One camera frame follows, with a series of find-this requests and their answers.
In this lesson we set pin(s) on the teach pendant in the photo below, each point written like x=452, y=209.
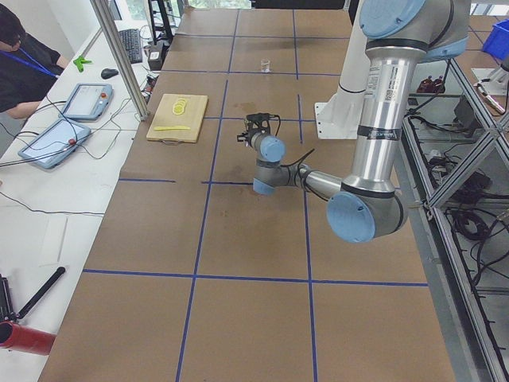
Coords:
x=87, y=102
x=55, y=143

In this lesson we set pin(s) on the clear glass shaker cup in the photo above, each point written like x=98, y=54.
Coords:
x=265, y=66

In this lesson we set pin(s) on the aluminium frame post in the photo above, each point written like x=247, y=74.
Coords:
x=108, y=26

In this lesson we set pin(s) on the blue plastic bin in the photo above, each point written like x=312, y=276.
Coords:
x=497, y=42

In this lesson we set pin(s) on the black computer mouse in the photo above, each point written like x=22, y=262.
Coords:
x=108, y=73

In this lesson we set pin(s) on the white foam strip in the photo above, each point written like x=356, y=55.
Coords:
x=53, y=240

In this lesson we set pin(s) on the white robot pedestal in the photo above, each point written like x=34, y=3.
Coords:
x=339, y=117

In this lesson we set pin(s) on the wooden cutting board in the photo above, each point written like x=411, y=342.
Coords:
x=192, y=117

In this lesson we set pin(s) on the green plastic squeezer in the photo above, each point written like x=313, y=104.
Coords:
x=80, y=61

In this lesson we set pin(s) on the black keyboard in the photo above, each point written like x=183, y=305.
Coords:
x=131, y=42

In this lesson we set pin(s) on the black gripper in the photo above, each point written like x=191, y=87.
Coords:
x=247, y=139

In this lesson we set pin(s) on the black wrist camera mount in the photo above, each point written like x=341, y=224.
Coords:
x=258, y=122

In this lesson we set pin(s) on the teach pendant near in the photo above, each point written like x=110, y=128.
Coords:
x=55, y=143

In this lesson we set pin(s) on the red cylinder bottle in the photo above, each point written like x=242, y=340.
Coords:
x=24, y=339

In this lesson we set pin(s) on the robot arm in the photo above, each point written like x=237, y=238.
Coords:
x=364, y=205

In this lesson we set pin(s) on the seated person black shirt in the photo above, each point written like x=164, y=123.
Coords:
x=29, y=68

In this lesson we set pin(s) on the teach pendant far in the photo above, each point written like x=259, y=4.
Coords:
x=87, y=102

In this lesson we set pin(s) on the yellow plastic knife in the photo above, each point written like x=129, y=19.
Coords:
x=172, y=128

